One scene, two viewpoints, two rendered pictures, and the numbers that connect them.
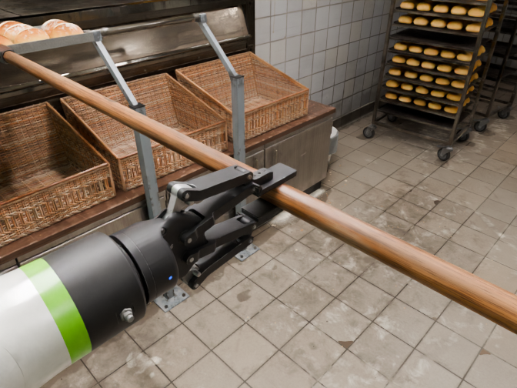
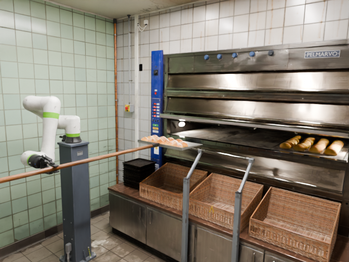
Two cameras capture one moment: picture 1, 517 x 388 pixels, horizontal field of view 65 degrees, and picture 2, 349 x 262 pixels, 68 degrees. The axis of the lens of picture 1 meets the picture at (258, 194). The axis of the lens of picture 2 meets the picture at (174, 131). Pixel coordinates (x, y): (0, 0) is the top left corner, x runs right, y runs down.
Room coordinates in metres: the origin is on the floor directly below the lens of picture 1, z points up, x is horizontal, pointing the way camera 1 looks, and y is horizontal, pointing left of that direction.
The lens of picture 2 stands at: (0.99, -1.70, 1.70)
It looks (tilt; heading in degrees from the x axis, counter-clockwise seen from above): 9 degrees down; 83
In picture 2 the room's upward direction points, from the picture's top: 1 degrees clockwise
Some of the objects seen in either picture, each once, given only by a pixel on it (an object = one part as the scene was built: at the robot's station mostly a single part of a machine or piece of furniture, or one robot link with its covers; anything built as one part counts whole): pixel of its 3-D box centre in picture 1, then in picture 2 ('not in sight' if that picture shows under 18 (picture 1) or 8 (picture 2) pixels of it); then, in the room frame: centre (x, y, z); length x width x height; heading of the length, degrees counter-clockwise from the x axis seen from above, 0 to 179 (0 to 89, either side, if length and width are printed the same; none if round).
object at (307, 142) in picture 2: not in sight; (312, 144); (2.65, 0.61, 1.21); 0.61 x 0.48 x 0.06; 46
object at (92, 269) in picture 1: (95, 285); (37, 161); (0.27, 0.15, 1.20); 0.12 x 0.06 x 0.09; 46
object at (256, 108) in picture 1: (244, 92); (294, 219); (2.18, 0.08, 0.72); 0.56 x 0.49 x 0.28; 135
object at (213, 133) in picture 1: (148, 125); (224, 198); (1.74, 0.51, 0.72); 0.56 x 0.49 x 0.28; 134
